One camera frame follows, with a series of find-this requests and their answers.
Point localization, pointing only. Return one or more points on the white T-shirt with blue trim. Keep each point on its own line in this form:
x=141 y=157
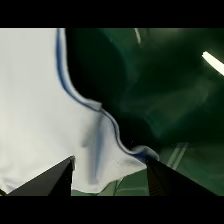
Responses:
x=33 y=106

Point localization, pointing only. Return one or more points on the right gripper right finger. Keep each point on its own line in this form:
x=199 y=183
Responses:
x=170 y=181

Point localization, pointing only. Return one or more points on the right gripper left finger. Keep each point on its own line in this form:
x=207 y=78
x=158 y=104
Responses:
x=53 y=181

